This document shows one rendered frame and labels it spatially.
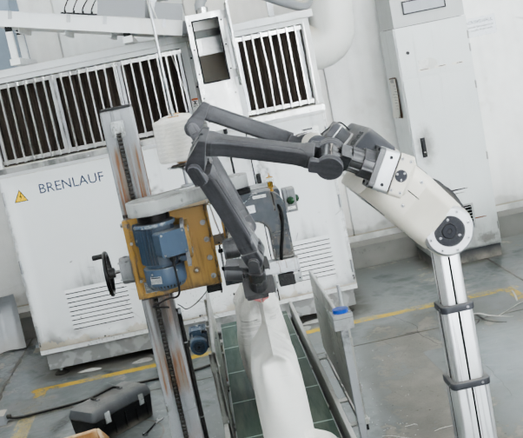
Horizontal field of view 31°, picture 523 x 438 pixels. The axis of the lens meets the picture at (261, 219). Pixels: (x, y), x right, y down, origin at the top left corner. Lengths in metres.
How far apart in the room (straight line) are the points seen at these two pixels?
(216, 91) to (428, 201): 3.07
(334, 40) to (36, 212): 2.35
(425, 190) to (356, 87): 4.89
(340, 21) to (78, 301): 2.63
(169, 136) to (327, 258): 3.26
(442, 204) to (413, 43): 4.33
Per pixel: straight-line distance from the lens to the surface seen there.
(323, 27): 6.64
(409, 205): 2.81
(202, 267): 3.60
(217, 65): 6.15
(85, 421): 5.21
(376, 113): 7.71
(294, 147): 2.62
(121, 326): 6.48
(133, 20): 5.91
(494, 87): 7.96
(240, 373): 4.58
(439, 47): 7.20
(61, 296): 6.47
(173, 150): 3.33
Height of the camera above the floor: 1.82
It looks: 9 degrees down
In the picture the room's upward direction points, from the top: 11 degrees counter-clockwise
